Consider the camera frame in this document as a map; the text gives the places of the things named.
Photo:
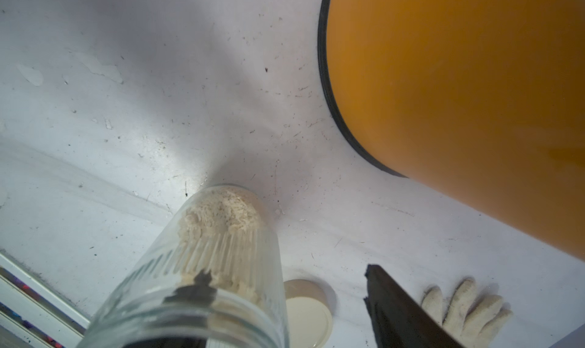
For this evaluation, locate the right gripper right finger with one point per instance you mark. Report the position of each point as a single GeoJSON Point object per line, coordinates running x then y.
{"type": "Point", "coordinates": [396, 318]}

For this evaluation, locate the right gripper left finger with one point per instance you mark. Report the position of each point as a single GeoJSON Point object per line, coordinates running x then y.
{"type": "Point", "coordinates": [199, 295]}

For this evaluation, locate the ribbed glass oatmeal jar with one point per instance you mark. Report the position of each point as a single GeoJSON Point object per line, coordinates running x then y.
{"type": "Point", "coordinates": [213, 278]}

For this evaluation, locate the cream jar lid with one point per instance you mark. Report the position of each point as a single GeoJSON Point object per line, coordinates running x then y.
{"type": "Point", "coordinates": [310, 320]}

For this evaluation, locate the beige knit glove on table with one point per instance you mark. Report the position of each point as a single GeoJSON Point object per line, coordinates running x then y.
{"type": "Point", "coordinates": [472, 320]}

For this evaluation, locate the orange trash bin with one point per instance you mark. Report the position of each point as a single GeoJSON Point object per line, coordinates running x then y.
{"type": "Point", "coordinates": [481, 100]}

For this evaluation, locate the aluminium front rail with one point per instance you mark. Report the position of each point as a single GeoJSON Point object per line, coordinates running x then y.
{"type": "Point", "coordinates": [32, 314]}

